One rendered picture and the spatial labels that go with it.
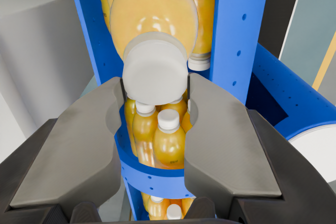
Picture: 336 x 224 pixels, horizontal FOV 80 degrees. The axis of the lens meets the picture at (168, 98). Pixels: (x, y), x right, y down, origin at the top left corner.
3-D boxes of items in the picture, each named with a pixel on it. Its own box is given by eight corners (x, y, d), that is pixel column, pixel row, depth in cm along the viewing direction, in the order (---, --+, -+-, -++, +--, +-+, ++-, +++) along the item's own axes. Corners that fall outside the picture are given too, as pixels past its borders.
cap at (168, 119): (156, 119, 39) (156, 111, 38) (176, 116, 39) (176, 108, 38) (160, 133, 35) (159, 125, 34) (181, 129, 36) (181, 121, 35)
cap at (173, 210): (180, 223, 53) (180, 220, 52) (166, 221, 53) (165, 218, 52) (181, 208, 56) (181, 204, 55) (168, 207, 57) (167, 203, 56)
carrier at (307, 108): (251, 24, 126) (208, 45, 132) (370, 107, 52) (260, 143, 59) (261, 63, 140) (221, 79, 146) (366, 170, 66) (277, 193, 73)
